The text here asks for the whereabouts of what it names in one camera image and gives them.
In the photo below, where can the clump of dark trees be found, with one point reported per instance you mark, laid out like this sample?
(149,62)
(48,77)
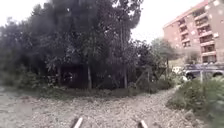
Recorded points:
(80,43)

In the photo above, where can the leaf-covered dirt path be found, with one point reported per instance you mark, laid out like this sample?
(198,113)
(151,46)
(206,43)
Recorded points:
(110,111)

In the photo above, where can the small green tree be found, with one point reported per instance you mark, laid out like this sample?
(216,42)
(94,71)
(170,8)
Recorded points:
(164,50)

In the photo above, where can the robot's own part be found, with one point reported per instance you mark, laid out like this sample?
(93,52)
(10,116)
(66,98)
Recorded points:
(143,124)
(78,122)

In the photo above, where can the low green undergrowth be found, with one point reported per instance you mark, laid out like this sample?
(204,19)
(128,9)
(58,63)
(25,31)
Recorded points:
(26,81)

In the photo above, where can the dark parked car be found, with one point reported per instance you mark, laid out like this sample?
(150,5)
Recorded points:
(203,71)

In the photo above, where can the green bush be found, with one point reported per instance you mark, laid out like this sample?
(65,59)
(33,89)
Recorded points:
(200,96)

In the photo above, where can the red brick apartment building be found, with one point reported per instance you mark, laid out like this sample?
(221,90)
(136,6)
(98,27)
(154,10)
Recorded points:
(200,30)

